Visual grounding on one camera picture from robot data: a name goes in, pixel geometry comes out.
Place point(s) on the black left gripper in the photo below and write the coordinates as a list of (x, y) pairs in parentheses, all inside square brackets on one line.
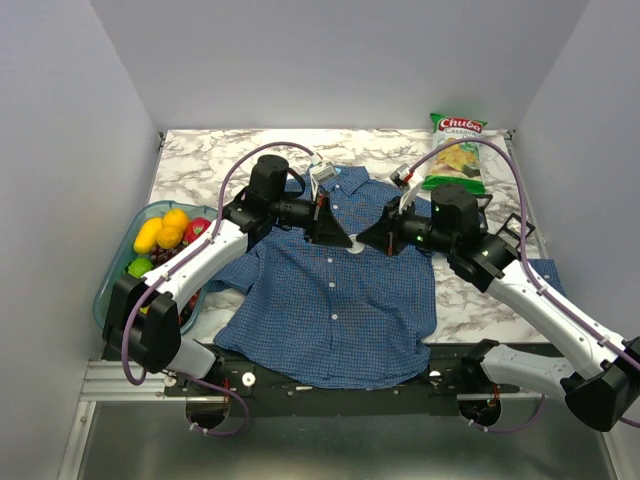
[(329, 230)]

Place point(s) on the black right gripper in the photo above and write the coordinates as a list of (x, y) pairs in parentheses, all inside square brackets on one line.
[(380, 235)]

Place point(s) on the blue checked shirt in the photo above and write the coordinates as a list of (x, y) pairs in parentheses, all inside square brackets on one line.
[(328, 318)]

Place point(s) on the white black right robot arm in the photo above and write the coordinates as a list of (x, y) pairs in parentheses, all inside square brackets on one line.
[(597, 371)]

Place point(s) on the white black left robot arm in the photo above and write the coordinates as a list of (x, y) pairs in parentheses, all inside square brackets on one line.
[(143, 313)]

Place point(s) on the black box with blue brooch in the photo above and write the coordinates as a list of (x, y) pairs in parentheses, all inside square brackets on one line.
[(483, 201)]

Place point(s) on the black box with gold brooch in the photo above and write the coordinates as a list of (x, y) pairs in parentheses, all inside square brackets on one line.
[(511, 230)]

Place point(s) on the green cassava chips bag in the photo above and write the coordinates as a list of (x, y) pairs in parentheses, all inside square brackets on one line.
[(460, 163)]

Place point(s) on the orange fruit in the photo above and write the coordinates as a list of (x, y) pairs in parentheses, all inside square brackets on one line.
[(169, 237), (176, 218)]

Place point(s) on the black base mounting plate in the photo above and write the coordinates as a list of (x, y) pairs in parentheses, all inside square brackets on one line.
[(447, 387)]

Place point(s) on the dark purple grapes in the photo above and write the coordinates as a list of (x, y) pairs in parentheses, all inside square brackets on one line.
[(158, 255)]

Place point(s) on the yellow mango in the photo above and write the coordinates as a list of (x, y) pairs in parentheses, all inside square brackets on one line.
[(145, 240)]

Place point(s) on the teal plastic fruit basket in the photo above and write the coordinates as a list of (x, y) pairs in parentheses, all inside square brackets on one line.
[(125, 253)]

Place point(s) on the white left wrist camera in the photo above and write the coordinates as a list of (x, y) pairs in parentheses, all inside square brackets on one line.
[(319, 173)]

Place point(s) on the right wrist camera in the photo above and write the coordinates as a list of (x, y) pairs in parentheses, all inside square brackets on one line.
[(410, 182)]

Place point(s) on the aluminium frame rail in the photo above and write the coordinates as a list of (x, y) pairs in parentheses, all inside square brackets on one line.
[(105, 381)]

